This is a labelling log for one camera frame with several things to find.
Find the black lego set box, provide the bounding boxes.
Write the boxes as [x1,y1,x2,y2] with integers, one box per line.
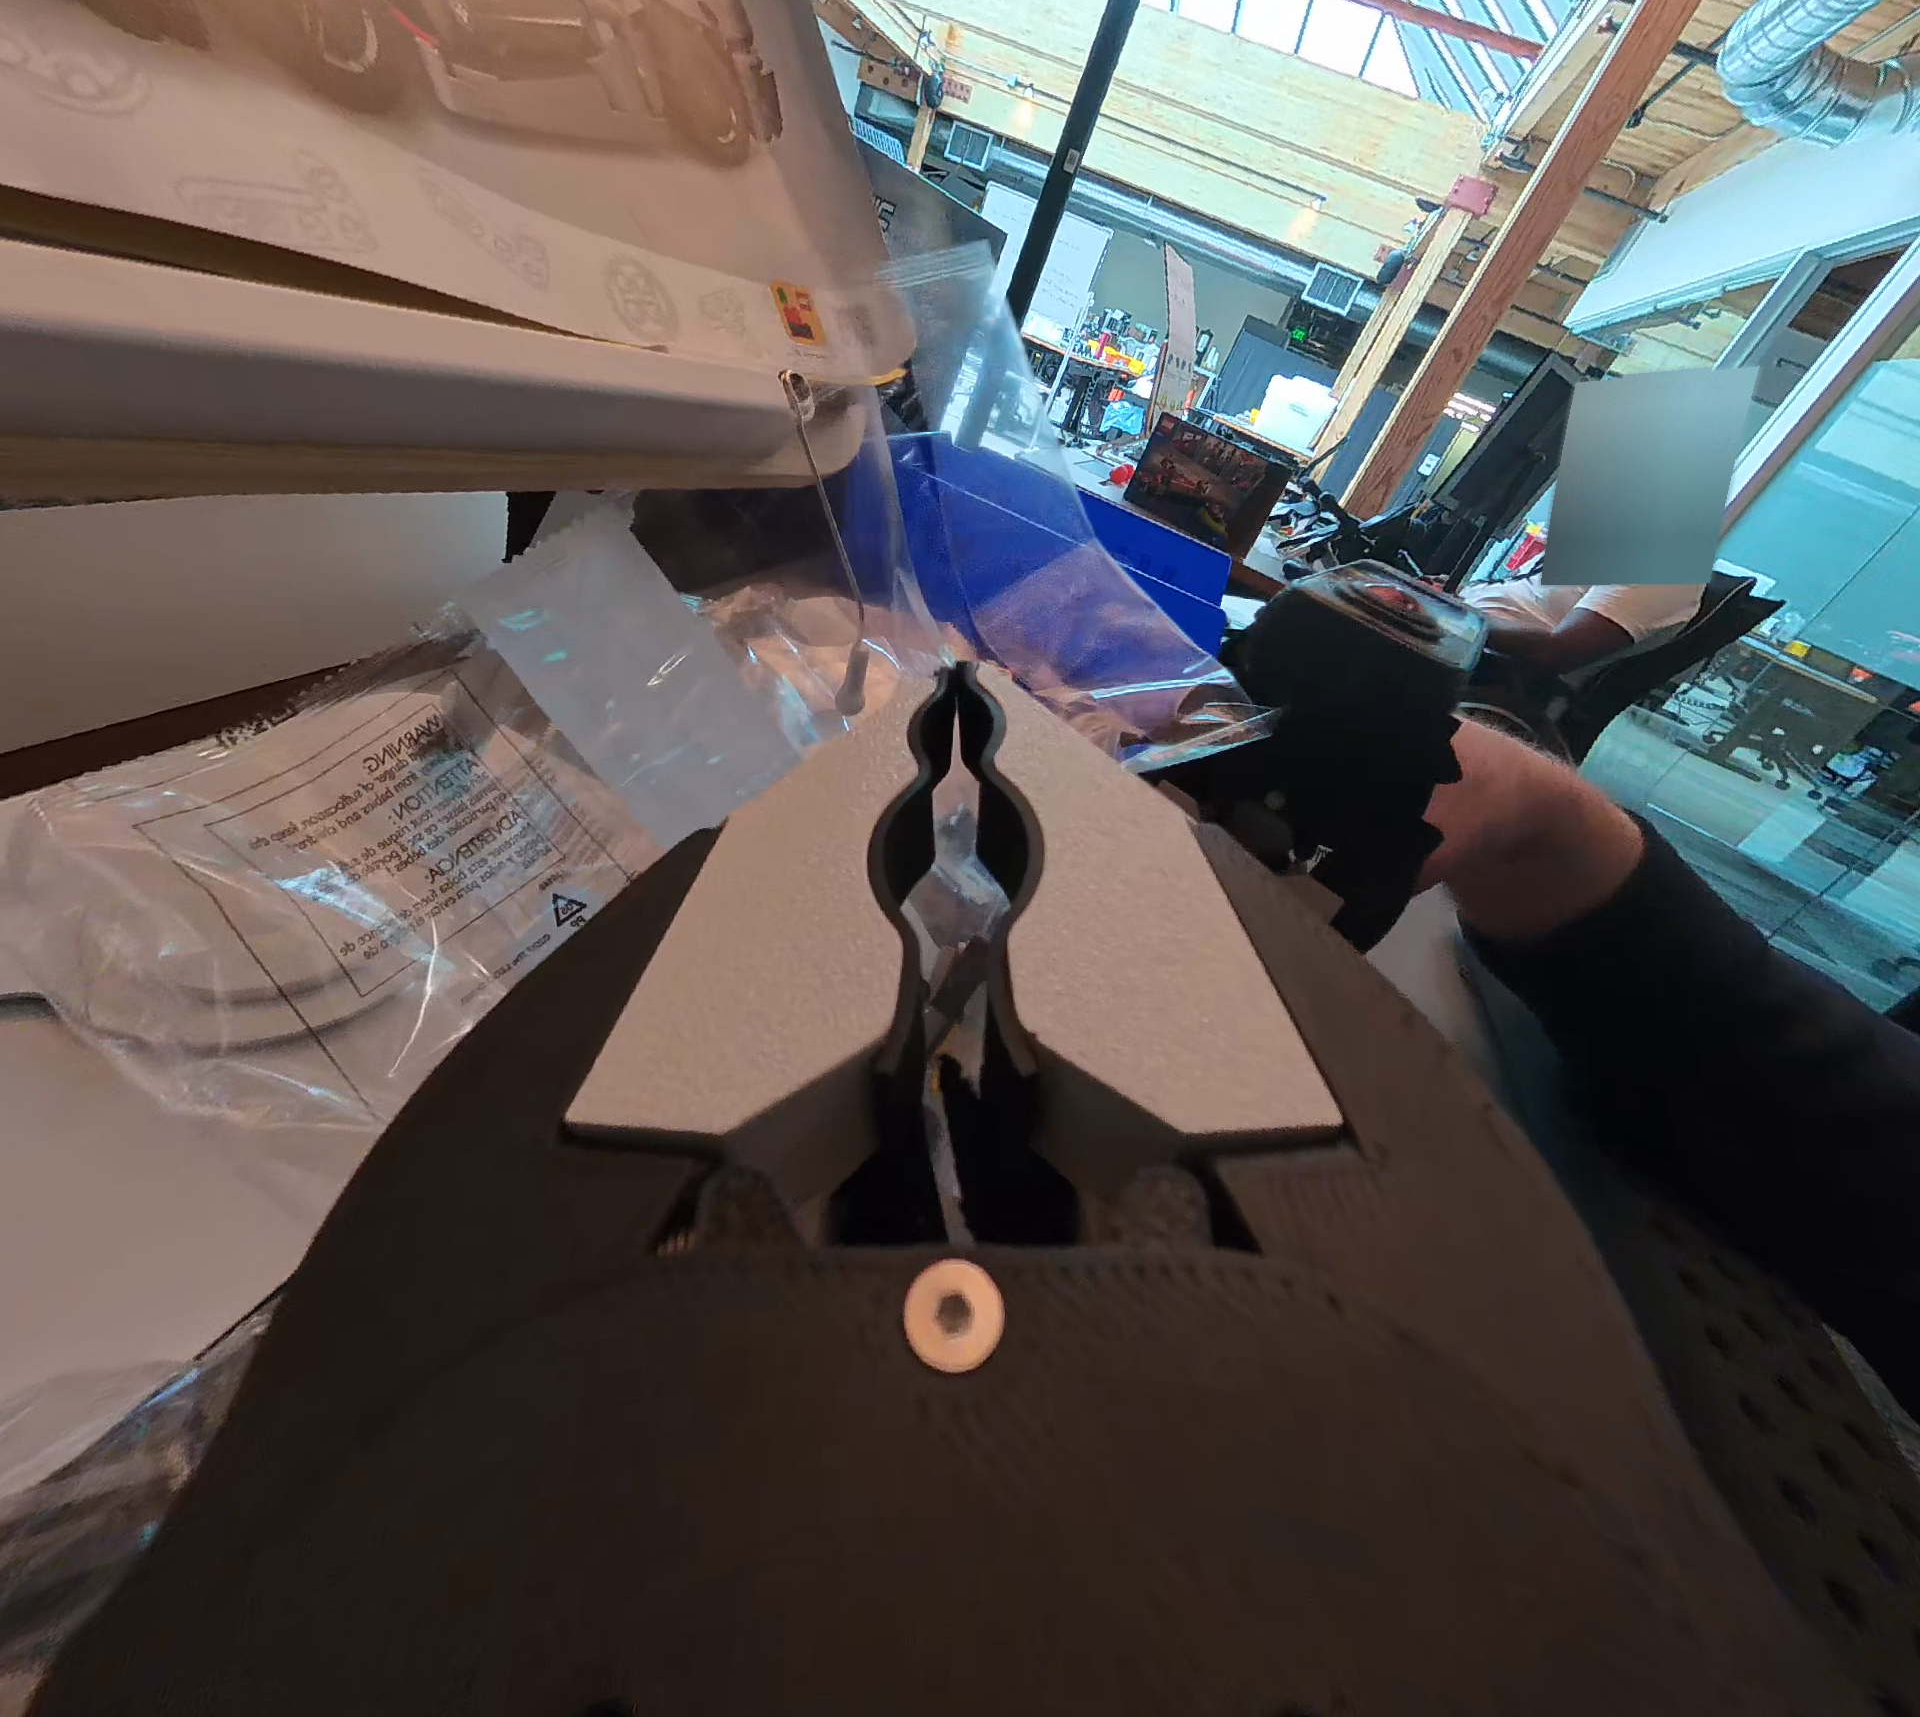
[855,135,1011,267]

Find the black monitor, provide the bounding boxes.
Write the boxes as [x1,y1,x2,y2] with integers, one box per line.
[1423,350,1589,553]

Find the wooden desk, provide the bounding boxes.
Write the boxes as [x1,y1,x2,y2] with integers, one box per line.
[1050,456,1294,596]

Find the pile of clear lego bags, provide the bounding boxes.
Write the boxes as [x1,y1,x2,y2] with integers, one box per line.
[0,504,931,1599]

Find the large clear bag white label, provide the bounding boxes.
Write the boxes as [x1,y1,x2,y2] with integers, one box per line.
[0,653,649,1139]

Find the silver ventilation duct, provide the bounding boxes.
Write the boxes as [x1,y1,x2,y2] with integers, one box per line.
[1714,0,1920,154]

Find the white book stand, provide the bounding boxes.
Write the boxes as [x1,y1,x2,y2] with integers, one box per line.
[0,236,877,483]

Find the blue plastic bin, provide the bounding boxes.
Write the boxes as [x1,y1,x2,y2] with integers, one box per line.
[833,429,1235,718]

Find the black pole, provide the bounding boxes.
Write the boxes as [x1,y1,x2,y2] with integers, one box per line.
[1001,0,1221,327]

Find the person's right hand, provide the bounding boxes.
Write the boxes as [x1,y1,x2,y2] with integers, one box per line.
[1414,718,1649,951]

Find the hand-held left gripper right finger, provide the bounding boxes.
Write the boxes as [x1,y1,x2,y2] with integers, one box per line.
[957,672,1347,1249]

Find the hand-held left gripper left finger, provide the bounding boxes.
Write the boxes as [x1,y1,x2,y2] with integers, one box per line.
[563,666,962,1249]

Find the whiteboard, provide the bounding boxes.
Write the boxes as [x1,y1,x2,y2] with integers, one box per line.
[1021,184,1117,319]

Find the lego car set box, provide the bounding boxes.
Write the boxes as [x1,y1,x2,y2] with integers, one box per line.
[1125,410,1297,557]

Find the metal wire page holder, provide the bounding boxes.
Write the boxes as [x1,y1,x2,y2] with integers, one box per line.
[776,371,877,720]

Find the black mesh office chair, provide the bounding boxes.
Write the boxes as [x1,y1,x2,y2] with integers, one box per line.
[1556,575,1791,763]

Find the white instruction booklet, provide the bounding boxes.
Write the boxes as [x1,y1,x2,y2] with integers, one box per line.
[0,0,919,381]

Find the wooden post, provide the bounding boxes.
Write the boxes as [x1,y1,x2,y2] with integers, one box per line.
[1341,0,1843,522]

